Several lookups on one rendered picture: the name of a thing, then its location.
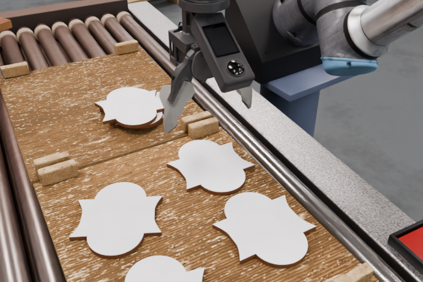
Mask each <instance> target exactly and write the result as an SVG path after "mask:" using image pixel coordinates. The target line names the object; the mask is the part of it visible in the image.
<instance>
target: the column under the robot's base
mask: <svg viewBox="0 0 423 282"><path fill-rule="evenodd" d="M352 77H354V76H332V75H330V74H328V73H326V71H324V67H323V64H320V65H316V66H314V67H311V68H308V69H305V70H302V71H300V72H296V73H294V74H290V75H288V76H285V77H282V78H279V79H276V80H273V81H270V82H267V83H265V84H261V85H260V95H261V96H263V97H264V98H265V99H267V100H268V101H269V102H270V103H271V104H273V105H274V106H275V107H277V109H279V110H280V111H281V112H282V113H284V114H285V115H286V116H287V117H288V118H289V119H291V120H292V121H293V122H295V123H296V124H297V125H298V126H299V127H300V128H302V129H303V130H304V131H306V132H307V133H308V134H309V135H310V136H312V137H313V135H314V130H315V122H316V117H317V109H318V104H319V96H320V90H321V89H324V88H327V87H329V86H332V85H334V84H337V83H339V82H342V81H345V80H347V79H350V78H352Z"/></svg>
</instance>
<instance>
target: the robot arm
mask: <svg viewBox="0 0 423 282"><path fill-rule="evenodd" d="M229 5H230V0H179V7H180V8H181V9H182V21H181V22H179V24H178V28H177V29H173V30H168V34H169V56H170V62H171V63H172V64H173V65H174V66H176V68H175V70H174V72H173V75H172V79H171V85H165V86H163V87H162V88H161V90H160V92H159V97H160V100H161V103H162V105H163V107H164V117H163V126H164V131H165V132H166V133H169V132H170V131H172V130H173V129H174V128H176V127H177V122H178V118H179V117H180V116H181V115H182V114H183V108H184V106H185V104H186V103H187V102H188V101H189V100H190V99H191V98H192V97H193V95H194V93H195V89H194V87H193V85H192V83H191V81H192V79H193V76H195V78H197V79H199V80H200V81H201V82H202V83H205V82H206V80H207V79H210V78H213V77H214V78H215V80H216V82H217V84H218V87H219V89H220V91H221V92H222V93H227V92H231V91H235V90H236V92H237V93H238V94H240V95H241V98H242V100H241V101H242V102H243V103H244V104H245V106H246V107H247V108H248V109H250V108H251V104H252V82H253V80H254V78H255V75H254V73H253V71H252V69H251V67H250V65H249V63H248V61H247V60H246V58H245V56H244V54H243V52H242V50H241V48H240V46H239V44H238V43H237V41H236V39H235V37H234V34H233V33H232V30H231V29H230V27H229V25H228V23H227V21H226V19H225V17H224V15H223V13H221V12H219V11H223V10H224V9H227V8H228V7H229ZM218 12H219V13H218ZM273 21H274V25H275V27H276V29H277V31H278V32H279V34H280V35H281V36H282V37H283V38H284V39H285V40H286V41H287V42H289V43H290V44H292V45H295V46H297V47H309V46H311V45H313V44H314V43H316V42H317V41H319V45H320V53H321V58H320V59H321V60H322V63H323V67H324V71H326V73H328V74H330V75H332V76H356V75H361V74H367V73H370V72H373V71H375V70H377V68H378V64H379V62H378V61H377V58H378V57H380V56H382V55H384V54H385V53H387V52H388V50H389V48H390V46H391V44H392V42H393V41H395V40H396V39H398V38H400V37H402V36H404V35H406V34H408V33H410V32H411V31H414V30H416V29H417V28H419V27H421V26H423V0H379V1H377V2H375V3H374V4H372V5H371V6H368V5H367V2H366V0H276V2H275V4H274V6H273ZM181 23H182V24H183V25H180V24H181ZM180 31H182V32H180Z"/></svg>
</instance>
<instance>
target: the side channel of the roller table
mask: <svg viewBox="0 0 423 282"><path fill-rule="evenodd" d="M119 10H124V11H126V12H128V1H127V0H81V1H73V2H68V3H60V4H52V5H48V6H39V7H35V8H26V9H19V10H14V11H6V12H1V13H0V17H2V18H5V19H8V20H11V24H12V28H9V29H8V30H11V31H12V32H13V33H14V34H15V35H16V31H17V29H18V28H19V27H21V26H27V27H28V28H29V29H30V30H32V32H33V33H34V28H35V26H36V25H37V24H39V23H43V24H45V25H47V26H48V27H49V28H50V29H51V25H52V23H53V22H54V21H62V22H63V23H65V24H66V25H67V26H68V22H69V20H70V19H72V18H78V19H79V20H81V21H82V22H84V19H85V17H87V16H89V15H93V16H95V17H97V18H98V19H99V18H100V16H101V15H102V14H103V13H109V14H112V15H113V16H114V17H115V14H116V12H118V11H119ZM51 31H52V29H51Z"/></svg>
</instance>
